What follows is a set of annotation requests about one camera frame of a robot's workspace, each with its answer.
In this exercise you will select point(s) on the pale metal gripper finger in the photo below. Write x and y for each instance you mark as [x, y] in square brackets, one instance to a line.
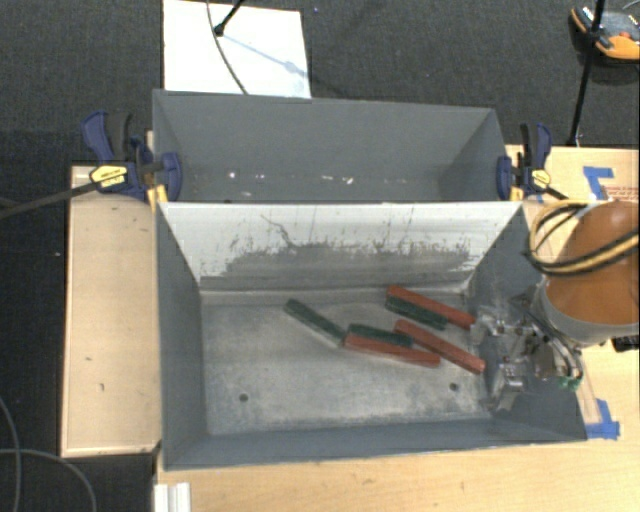
[492, 372]
[510, 387]

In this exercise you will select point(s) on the red-brown flat block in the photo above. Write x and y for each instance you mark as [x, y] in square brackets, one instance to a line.
[440, 346]
[435, 307]
[390, 351]

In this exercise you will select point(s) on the dark green flat block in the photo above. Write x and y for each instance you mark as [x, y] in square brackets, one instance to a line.
[415, 313]
[380, 335]
[312, 318]

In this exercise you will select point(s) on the grey metal bin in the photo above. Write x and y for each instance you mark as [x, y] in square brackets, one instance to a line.
[320, 380]

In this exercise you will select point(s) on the pale wood flat board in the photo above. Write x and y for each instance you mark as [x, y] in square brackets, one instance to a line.
[112, 320]

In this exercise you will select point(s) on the black cylinder on white bracket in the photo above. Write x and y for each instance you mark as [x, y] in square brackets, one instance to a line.
[627, 343]

